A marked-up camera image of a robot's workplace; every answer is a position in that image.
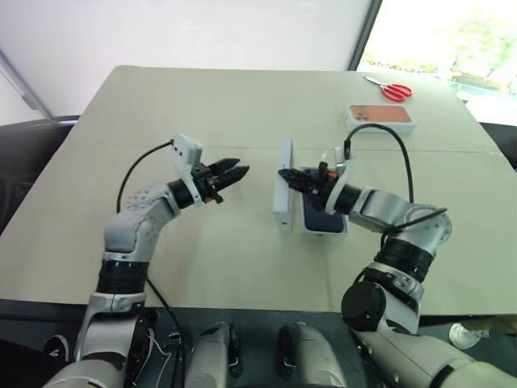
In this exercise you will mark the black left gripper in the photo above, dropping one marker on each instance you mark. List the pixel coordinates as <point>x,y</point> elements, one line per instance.
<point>207,184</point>

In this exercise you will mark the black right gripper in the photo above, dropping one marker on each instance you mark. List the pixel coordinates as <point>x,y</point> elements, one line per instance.
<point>325,188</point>

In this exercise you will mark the white phone box lid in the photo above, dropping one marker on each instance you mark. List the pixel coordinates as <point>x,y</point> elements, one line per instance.
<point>282,186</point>

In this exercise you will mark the dark blue smartphone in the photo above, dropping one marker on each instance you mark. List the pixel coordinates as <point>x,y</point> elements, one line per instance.
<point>321,218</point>

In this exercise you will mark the white phone box base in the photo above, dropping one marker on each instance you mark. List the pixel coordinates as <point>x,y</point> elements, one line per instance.
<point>323,235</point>

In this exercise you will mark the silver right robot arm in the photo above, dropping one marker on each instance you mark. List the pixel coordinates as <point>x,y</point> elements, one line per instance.
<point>400,258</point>

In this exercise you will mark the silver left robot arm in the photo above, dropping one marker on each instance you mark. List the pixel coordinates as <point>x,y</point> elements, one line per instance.
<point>129,234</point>

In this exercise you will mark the sealed orange phone box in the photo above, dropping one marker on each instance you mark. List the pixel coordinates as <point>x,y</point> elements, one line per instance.
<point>383,117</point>

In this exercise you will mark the silver right robot leg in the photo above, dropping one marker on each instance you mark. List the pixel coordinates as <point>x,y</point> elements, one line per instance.
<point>311,359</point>

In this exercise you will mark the silver robot leg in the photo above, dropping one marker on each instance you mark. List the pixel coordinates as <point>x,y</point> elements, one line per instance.
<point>210,359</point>
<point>311,359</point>

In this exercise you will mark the silver left robot leg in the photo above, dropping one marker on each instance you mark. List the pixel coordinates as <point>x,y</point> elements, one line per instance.
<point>210,359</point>

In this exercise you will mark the black seat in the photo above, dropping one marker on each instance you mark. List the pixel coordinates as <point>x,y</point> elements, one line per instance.
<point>501,139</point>

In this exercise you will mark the grey metal pole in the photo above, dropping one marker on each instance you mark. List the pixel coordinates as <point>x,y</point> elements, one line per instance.
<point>24,87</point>

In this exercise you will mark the black shoe with white sole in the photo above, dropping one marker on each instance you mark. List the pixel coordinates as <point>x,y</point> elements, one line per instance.
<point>56,347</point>

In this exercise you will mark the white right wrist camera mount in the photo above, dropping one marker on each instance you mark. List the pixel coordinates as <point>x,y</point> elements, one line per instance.
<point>347,169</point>

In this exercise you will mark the dark window frame post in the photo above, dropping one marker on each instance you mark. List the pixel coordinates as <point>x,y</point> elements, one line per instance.
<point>365,32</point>

